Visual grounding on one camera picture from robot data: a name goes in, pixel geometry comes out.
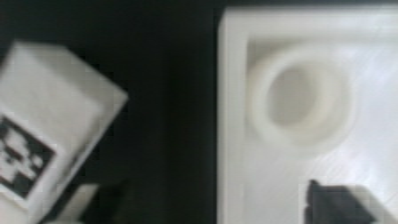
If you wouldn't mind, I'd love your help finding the white leg far left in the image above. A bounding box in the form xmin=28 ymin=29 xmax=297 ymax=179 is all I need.
xmin=0 ymin=41 xmax=128 ymax=224

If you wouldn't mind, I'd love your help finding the white square tabletop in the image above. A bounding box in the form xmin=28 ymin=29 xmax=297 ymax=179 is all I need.
xmin=217 ymin=3 xmax=398 ymax=224

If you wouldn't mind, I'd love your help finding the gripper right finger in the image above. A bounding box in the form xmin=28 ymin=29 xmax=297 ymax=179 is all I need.
xmin=304 ymin=180 xmax=391 ymax=224

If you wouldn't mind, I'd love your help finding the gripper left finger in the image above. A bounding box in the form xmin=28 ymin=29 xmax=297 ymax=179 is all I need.
xmin=41 ymin=181 xmax=135 ymax=224

